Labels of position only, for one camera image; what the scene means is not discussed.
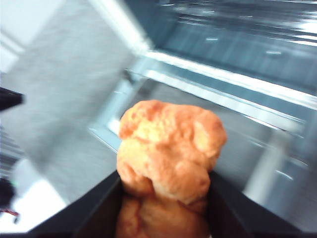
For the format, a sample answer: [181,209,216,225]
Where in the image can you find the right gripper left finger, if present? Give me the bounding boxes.
[26,170,124,238]

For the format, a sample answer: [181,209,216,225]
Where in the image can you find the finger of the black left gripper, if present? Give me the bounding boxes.
[0,88,26,112]

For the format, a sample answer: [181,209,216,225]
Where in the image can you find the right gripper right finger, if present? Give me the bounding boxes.
[207,170,307,238]

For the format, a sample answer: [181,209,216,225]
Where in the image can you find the golden orange bread loaf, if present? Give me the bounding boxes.
[115,99,228,238]

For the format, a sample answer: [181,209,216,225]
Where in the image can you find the cream Toshiba toaster oven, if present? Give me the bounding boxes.
[88,0,317,199]

